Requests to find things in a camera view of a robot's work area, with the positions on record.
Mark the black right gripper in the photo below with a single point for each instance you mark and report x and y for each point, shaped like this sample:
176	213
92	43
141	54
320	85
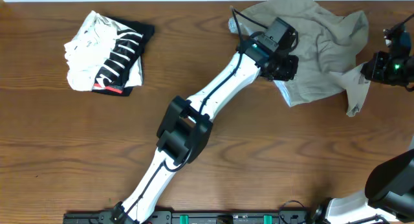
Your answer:
376	73

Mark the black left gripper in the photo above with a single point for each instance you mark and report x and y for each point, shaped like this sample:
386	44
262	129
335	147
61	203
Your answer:
284	68

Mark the khaki green shorts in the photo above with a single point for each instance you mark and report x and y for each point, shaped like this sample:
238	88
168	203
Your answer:
327	49

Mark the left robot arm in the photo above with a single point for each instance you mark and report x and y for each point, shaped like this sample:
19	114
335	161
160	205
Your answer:
187	123

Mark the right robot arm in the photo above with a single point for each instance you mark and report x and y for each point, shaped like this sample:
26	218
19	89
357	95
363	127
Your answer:
388	192

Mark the black white striped garment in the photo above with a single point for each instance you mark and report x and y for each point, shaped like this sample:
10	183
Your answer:
122	70

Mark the white folded garment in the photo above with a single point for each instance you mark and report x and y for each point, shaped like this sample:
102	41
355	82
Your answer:
87	51

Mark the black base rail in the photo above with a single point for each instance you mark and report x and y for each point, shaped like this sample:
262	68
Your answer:
167	217

